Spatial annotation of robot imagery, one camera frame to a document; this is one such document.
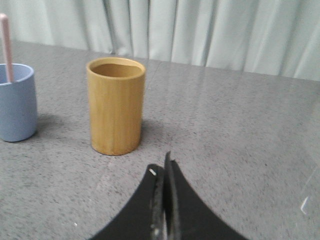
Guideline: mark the bamboo cylinder holder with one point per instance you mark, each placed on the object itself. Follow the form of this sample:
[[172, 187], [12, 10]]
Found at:
[[115, 95]]

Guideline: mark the white curtain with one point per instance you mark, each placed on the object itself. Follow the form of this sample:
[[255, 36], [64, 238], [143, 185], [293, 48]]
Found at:
[[276, 37]]

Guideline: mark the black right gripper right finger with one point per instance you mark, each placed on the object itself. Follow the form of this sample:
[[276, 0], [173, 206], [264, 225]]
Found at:
[[187, 216]]

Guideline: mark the blue plastic cup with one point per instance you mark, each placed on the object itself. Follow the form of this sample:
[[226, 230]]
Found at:
[[18, 104]]

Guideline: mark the pink chopstick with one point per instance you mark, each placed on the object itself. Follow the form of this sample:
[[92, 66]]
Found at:
[[6, 45]]

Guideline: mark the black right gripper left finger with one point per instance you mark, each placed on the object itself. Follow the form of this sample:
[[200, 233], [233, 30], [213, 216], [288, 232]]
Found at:
[[142, 217]]

